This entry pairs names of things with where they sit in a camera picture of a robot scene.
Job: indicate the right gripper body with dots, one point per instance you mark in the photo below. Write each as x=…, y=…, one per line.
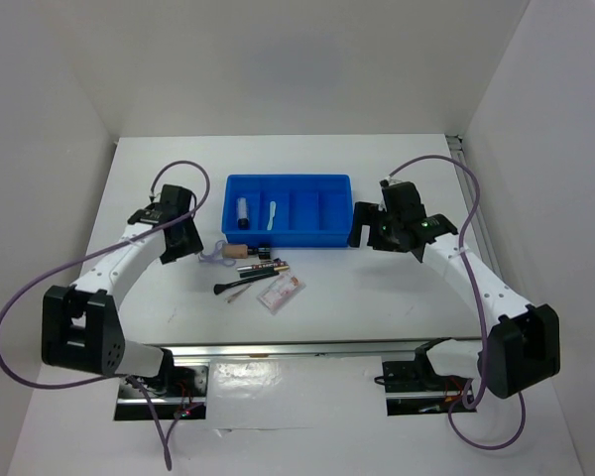
x=384, y=235

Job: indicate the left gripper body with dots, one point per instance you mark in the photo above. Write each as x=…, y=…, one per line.
x=189, y=242

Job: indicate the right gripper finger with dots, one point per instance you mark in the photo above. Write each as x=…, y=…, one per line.
x=365, y=212
x=355, y=235

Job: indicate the purple eyelash curler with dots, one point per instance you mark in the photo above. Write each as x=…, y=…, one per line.
x=215, y=257

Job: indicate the green spatula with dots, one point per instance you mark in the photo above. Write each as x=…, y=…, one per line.
x=272, y=214

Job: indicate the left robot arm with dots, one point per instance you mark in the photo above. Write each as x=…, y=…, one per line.
x=81, y=327

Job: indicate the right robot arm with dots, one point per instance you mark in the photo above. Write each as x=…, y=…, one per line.
x=519, y=345

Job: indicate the black makeup brush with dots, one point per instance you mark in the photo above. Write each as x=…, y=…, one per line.
x=221, y=288

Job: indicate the blue compartment tray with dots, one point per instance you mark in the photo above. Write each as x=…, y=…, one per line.
x=313, y=211

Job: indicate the clear tube black cap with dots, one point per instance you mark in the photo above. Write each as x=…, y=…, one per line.
x=243, y=221

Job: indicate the clear packet with print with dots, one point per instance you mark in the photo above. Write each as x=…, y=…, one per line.
x=280, y=292

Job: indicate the silver hair clip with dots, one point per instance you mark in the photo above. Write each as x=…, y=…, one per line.
x=234, y=296

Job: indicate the aluminium rail right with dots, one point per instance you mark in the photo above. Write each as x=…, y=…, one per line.
x=477, y=231

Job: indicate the aluminium rail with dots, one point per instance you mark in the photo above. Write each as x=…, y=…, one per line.
x=306, y=349
x=477, y=231

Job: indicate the aluminium rail front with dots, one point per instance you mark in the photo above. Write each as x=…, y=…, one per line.
x=306, y=349

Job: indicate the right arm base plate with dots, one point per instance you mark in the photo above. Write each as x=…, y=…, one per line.
x=409, y=394

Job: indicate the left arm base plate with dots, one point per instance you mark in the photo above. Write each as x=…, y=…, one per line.
x=183, y=395

